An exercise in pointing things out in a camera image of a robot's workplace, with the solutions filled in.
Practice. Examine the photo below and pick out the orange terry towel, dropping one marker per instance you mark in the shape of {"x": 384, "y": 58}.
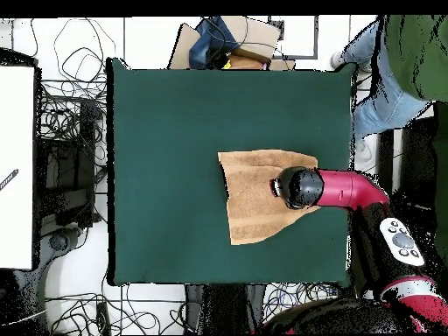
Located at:
{"x": 252, "y": 196}

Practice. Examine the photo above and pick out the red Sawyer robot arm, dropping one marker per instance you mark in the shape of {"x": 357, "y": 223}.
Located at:
{"x": 350, "y": 190}

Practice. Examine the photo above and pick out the orange brown cloth item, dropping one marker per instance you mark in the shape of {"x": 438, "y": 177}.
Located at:
{"x": 245, "y": 63}

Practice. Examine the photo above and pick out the flat cardboard sheet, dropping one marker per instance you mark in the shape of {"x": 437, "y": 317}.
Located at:
{"x": 183, "y": 49}

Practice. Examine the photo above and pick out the black upright bar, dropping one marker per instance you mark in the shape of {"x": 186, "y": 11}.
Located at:
{"x": 386, "y": 150}

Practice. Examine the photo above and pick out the dark green table cloth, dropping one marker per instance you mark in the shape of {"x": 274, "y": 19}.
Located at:
{"x": 157, "y": 115}

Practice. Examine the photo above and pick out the black panel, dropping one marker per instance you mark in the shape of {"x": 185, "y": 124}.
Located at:
{"x": 418, "y": 161}

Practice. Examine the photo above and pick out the large cardboard box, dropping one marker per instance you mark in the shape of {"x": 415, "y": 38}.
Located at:
{"x": 252, "y": 35}

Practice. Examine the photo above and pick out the blue bag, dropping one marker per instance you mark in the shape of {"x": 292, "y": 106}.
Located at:
{"x": 206, "y": 49}

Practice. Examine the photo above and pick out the person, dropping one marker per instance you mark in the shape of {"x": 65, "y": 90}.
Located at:
{"x": 413, "y": 52}

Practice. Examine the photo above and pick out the black equipment rack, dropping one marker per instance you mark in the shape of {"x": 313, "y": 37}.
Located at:
{"x": 70, "y": 168}

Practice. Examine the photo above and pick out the black power strip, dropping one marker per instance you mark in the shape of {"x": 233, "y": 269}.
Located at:
{"x": 103, "y": 315}

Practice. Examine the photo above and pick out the dark stand foot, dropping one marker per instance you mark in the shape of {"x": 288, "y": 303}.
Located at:
{"x": 59, "y": 241}

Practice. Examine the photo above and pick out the white board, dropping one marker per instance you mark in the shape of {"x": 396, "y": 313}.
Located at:
{"x": 17, "y": 140}

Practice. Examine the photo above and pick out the striped black rod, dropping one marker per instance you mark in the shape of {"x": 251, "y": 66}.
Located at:
{"x": 8, "y": 180}

